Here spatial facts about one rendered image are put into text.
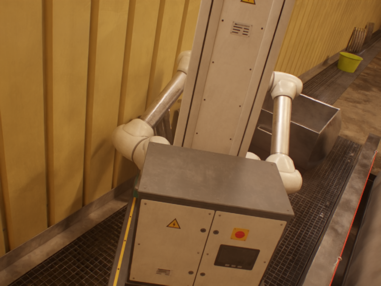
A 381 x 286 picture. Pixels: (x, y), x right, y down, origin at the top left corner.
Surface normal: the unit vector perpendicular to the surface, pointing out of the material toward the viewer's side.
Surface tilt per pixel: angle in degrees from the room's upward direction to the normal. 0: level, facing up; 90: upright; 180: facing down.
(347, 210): 0
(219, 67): 90
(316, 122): 92
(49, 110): 90
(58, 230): 90
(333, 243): 1
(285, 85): 44
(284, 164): 35
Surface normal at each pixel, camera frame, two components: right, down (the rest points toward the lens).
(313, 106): -0.58, 0.30
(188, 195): 0.18, -0.85
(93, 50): -0.25, 0.45
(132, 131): -0.14, -0.48
